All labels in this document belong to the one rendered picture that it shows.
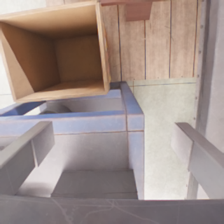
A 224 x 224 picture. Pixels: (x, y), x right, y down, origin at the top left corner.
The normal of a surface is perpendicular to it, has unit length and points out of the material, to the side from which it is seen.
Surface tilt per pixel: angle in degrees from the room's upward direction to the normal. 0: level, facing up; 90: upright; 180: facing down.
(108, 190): 90
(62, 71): 0
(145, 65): 0
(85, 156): 0
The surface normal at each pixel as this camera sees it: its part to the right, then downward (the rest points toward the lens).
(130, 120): -0.02, 0.30
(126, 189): -0.07, -0.95
